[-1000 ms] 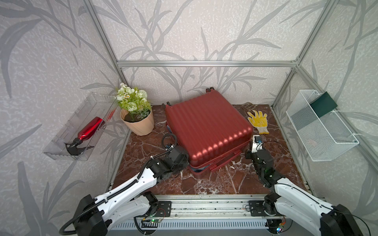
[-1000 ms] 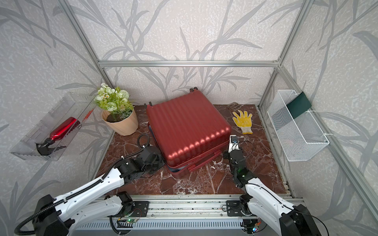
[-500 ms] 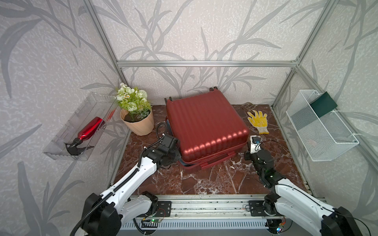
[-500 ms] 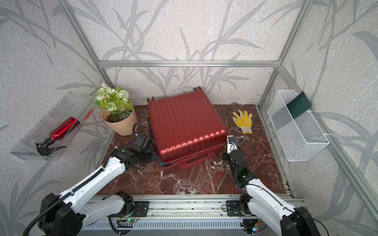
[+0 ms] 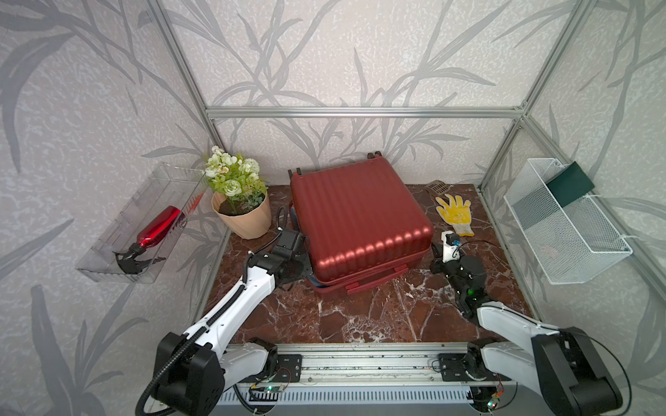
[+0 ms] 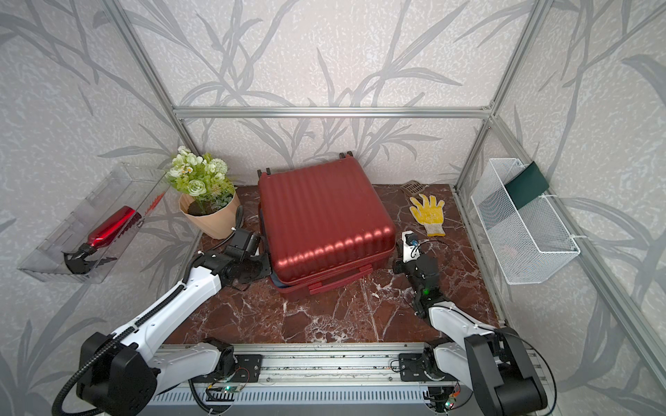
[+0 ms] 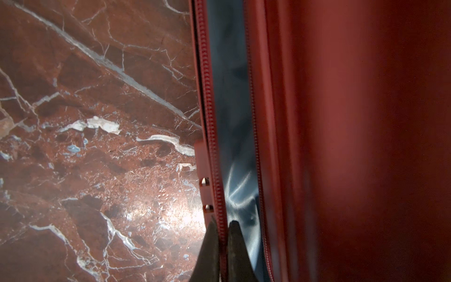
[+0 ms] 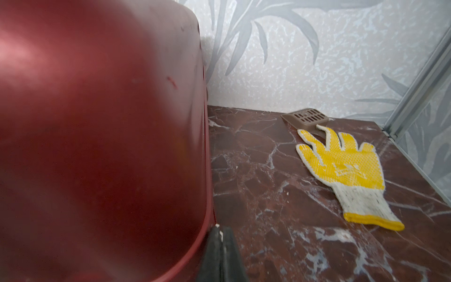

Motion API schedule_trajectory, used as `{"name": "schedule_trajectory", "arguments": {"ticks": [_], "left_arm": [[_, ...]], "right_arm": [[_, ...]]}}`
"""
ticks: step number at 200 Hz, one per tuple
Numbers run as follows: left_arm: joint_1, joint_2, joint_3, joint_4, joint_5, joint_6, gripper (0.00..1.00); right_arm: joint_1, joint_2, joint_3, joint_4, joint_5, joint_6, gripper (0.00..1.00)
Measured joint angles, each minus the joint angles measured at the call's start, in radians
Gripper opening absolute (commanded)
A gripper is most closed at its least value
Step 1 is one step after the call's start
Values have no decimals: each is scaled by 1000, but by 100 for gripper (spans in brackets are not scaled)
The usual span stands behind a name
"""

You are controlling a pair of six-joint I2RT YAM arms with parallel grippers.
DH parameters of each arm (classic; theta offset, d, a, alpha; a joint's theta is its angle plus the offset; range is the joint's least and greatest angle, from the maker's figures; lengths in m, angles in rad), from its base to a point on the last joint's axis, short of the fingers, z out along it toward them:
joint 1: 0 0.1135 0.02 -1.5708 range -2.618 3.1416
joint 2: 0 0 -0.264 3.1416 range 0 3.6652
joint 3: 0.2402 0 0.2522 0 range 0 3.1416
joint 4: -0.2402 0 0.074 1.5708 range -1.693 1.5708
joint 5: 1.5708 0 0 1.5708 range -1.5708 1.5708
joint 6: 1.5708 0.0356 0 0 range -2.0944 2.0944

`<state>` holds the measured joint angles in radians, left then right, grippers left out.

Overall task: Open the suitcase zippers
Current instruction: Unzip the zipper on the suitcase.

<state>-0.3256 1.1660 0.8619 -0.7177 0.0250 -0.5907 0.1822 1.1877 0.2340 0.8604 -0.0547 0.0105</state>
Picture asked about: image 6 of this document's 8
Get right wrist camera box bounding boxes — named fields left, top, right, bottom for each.
left=402, top=231, right=421, bottom=263

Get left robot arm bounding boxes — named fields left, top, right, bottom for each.
left=51, top=229, right=272, bottom=415

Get yellow work glove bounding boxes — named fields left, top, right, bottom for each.
left=409, top=194, right=446, bottom=237

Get clear plastic wall bin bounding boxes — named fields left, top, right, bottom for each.
left=18, top=163, right=169, bottom=284

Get red spray bottle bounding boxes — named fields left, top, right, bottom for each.
left=63, top=206, right=143, bottom=275

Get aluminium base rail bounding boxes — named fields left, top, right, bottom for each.
left=108, top=341, right=547, bottom=388

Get dark green card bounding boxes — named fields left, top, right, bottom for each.
left=505, top=161, right=550, bottom=210

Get aluminium frame profiles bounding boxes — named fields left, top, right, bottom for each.
left=102, top=1, right=665, bottom=386

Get brown slotted plastic piece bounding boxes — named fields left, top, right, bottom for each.
left=400, top=180, right=427, bottom=197

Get red hard-shell suitcase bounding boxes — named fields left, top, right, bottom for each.
left=258, top=153, right=396, bottom=301

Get white wire mesh basket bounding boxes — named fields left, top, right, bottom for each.
left=471, top=158, right=580, bottom=285

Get potted white flower plant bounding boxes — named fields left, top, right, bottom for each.
left=166, top=146, right=240, bottom=240

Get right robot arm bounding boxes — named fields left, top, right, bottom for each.
left=393, top=254, right=549, bottom=415

